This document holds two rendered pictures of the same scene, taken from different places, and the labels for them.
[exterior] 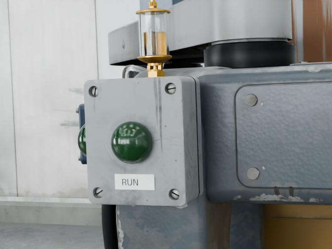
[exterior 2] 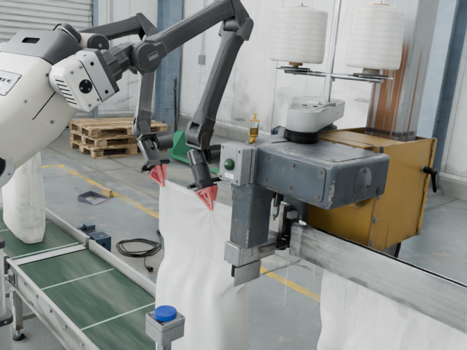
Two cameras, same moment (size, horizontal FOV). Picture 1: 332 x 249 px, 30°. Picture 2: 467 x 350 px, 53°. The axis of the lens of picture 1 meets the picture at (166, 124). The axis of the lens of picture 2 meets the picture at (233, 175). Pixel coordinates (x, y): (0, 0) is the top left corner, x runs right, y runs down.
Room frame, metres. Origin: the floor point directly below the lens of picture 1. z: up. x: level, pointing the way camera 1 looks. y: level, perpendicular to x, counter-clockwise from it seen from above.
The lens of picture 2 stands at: (-0.53, -0.47, 1.54)
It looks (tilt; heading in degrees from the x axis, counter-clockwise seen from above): 15 degrees down; 26
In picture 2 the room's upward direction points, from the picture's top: 4 degrees clockwise
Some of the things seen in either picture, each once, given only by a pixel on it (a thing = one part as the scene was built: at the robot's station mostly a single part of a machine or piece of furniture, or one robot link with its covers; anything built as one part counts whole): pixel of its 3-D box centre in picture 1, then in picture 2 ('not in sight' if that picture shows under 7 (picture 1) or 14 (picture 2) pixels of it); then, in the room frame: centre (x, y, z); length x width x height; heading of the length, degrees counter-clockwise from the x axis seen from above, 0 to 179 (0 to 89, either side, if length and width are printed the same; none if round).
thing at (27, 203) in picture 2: not in sight; (21, 175); (1.31, 1.87, 0.74); 0.47 x 0.22 x 0.72; 69
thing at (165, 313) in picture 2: not in sight; (165, 314); (0.41, 0.17, 0.84); 0.06 x 0.06 x 0.02
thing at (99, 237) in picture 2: not in sight; (89, 237); (1.53, 1.53, 0.35); 0.30 x 0.15 x 0.15; 71
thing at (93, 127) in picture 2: not in sight; (119, 126); (4.86, 4.18, 0.36); 1.20 x 0.82 x 0.14; 157
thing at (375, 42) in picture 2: not in sight; (375, 37); (0.77, -0.21, 1.61); 0.15 x 0.14 x 0.17; 71
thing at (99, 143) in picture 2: not in sight; (120, 135); (4.91, 4.18, 0.22); 1.21 x 0.84 x 0.14; 161
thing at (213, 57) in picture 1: (249, 58); (301, 135); (0.61, -0.08, 1.35); 0.09 x 0.09 x 0.03
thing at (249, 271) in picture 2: not in sight; (241, 269); (0.51, 0.00, 0.98); 0.09 x 0.05 x 0.05; 161
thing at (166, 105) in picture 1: (145, 139); (237, 163); (0.46, 0.02, 1.29); 0.08 x 0.05 x 0.09; 71
